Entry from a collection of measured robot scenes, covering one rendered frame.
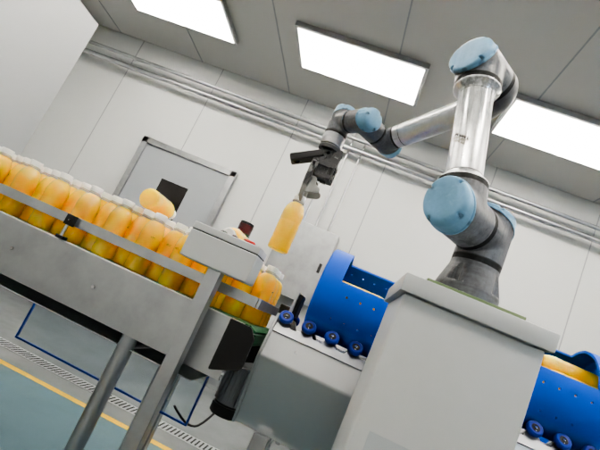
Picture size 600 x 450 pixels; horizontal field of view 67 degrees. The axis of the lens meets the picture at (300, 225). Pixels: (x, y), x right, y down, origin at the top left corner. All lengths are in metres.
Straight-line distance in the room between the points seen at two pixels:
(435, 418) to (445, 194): 0.46
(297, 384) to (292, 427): 0.13
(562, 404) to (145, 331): 1.16
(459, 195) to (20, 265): 1.26
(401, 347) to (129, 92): 5.57
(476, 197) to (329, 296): 0.54
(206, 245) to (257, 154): 4.17
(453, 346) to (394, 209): 4.17
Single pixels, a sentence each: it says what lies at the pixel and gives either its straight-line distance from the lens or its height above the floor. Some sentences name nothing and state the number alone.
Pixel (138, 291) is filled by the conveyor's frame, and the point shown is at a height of 0.86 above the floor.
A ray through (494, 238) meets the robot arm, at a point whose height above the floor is 1.31.
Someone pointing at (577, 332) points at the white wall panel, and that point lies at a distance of 5.44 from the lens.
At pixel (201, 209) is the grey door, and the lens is 5.23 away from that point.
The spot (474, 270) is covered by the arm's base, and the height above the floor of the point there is 1.23.
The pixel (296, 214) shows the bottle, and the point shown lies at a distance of 1.43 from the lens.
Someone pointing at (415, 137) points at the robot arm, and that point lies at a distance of 1.48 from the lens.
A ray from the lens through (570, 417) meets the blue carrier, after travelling 1.50.
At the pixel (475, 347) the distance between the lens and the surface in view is 1.00.
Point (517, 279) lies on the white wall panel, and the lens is 5.26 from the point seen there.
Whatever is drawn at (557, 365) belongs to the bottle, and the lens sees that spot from 1.59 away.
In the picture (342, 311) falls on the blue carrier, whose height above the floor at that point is 1.05.
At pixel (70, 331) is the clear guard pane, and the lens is 2.06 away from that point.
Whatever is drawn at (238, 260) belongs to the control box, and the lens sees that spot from 1.20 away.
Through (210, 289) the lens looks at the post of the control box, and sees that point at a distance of 1.24.
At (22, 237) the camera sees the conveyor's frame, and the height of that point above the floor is 0.86.
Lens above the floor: 0.96
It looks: 11 degrees up
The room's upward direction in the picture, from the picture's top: 24 degrees clockwise
